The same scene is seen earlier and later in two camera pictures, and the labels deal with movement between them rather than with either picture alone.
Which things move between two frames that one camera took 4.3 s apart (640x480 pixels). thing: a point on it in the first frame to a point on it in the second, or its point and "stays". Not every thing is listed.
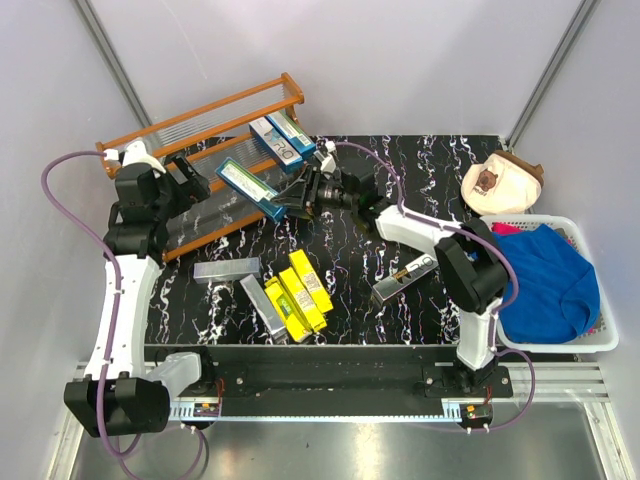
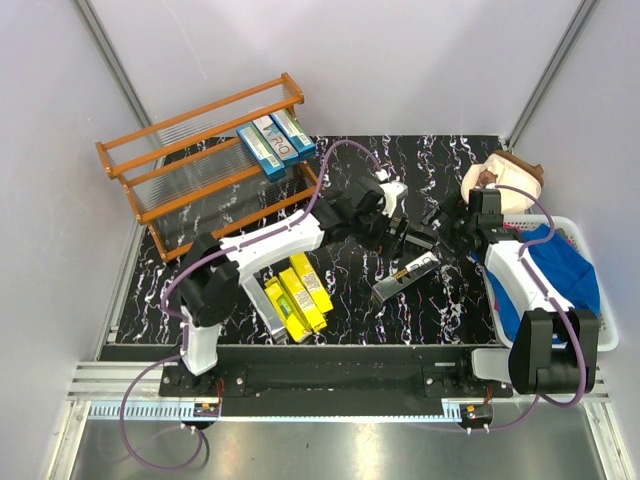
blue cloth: (558, 295) stays
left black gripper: (195, 188) to (391, 246)
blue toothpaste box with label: (252, 188) to (254, 140)
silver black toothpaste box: (403, 275) stays
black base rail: (347, 380) stays
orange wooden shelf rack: (205, 136) stays
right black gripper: (303, 194) to (455, 207)
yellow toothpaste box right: (311, 280) stays
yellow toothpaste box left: (288, 310) stays
